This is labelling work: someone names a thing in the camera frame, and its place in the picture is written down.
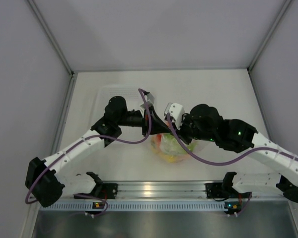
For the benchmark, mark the aluminium mounting rail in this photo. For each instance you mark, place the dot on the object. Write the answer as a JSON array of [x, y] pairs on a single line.
[[162, 189]]

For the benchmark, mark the white slotted cable duct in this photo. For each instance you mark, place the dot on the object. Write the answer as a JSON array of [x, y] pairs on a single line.
[[114, 205]]

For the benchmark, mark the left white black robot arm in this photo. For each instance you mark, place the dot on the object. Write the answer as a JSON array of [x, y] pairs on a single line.
[[46, 179]]

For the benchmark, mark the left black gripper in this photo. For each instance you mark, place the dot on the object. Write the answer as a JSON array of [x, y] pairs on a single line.
[[159, 127]]

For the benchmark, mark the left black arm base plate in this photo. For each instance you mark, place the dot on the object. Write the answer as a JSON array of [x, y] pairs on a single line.
[[108, 191]]

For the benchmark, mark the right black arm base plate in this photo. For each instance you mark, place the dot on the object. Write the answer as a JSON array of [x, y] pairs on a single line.
[[214, 191]]

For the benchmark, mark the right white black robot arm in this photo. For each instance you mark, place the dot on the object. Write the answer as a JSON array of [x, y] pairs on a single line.
[[205, 123]]

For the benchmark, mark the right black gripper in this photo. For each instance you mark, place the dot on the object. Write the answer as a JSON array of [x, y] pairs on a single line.
[[181, 132]]

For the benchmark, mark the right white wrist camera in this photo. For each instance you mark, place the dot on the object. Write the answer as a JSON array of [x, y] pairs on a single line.
[[176, 112]]

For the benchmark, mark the clear zip top bag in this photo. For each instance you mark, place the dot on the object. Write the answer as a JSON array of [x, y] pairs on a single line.
[[167, 148]]

